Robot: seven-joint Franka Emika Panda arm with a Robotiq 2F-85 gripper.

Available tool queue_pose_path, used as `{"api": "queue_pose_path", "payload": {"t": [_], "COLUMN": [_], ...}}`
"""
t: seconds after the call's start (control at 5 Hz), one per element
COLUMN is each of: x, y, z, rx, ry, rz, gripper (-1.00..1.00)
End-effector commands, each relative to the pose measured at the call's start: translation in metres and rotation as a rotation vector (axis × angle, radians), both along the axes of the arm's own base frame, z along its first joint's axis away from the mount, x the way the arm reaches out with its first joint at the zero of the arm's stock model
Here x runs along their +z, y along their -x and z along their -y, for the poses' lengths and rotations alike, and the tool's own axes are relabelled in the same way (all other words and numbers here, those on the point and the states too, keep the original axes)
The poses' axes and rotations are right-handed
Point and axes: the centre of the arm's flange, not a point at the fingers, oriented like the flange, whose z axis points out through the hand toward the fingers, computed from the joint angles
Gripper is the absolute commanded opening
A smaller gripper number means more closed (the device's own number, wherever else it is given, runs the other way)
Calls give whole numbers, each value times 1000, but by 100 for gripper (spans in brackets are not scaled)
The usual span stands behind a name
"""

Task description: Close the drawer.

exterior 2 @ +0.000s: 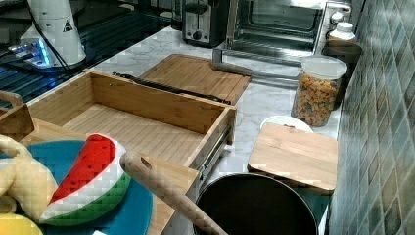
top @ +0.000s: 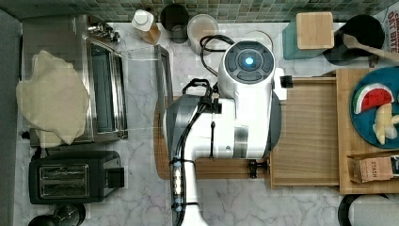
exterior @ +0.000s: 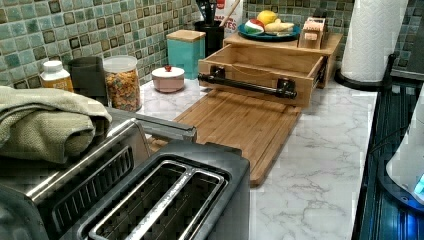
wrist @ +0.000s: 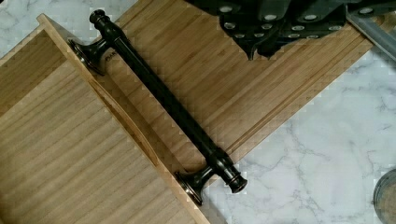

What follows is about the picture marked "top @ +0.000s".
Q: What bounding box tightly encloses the wooden drawer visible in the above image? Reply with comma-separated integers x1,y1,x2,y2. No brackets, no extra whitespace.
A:
270,77,339,188

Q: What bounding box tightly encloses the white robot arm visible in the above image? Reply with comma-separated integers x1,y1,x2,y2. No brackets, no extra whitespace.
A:
163,40,287,226

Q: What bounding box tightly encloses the wooden drawer cabinet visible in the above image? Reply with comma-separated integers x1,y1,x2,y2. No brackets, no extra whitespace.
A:
326,68,399,195

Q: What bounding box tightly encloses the silver toaster oven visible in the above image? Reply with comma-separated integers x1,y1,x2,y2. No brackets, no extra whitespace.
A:
22,14,172,144

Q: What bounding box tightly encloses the white translucent container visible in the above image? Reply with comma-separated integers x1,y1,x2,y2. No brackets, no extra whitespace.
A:
187,14,218,56

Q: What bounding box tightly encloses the dark cup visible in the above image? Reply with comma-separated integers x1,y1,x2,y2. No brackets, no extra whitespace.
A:
160,4,189,43

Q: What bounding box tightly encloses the bottle with white cap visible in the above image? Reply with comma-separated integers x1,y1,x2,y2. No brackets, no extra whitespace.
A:
132,9,161,45

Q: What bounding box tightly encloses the teal canister with wooden lid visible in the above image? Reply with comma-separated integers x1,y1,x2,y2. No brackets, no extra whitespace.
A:
282,11,335,60

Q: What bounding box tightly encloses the beige cloth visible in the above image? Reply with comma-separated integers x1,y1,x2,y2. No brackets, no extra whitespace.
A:
16,50,89,148

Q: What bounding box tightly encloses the black toaster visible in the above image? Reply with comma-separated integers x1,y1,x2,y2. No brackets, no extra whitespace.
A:
28,151,124,204

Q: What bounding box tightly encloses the black round object bottom left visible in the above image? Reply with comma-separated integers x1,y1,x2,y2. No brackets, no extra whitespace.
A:
28,203,87,226

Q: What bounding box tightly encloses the wooden spoon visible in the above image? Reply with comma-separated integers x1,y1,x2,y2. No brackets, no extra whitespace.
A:
343,34,399,61

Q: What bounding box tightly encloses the brown tea box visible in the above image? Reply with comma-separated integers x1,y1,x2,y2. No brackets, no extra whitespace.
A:
347,153,398,184

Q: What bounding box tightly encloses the toy watermelon slice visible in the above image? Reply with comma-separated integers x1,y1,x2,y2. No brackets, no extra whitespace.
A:
353,83,394,114

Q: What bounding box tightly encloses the black and white bowl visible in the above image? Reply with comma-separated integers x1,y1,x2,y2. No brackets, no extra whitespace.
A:
338,194,399,226

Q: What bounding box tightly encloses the toy banana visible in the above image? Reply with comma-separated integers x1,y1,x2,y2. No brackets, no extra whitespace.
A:
373,104,398,145

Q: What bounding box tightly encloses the black pot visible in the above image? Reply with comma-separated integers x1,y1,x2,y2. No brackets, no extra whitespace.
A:
323,14,385,66

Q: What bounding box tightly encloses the oat bites package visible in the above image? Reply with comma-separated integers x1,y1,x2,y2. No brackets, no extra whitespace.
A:
375,1,399,53

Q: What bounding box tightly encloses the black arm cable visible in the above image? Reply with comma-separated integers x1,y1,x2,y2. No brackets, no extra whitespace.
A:
169,34,236,226

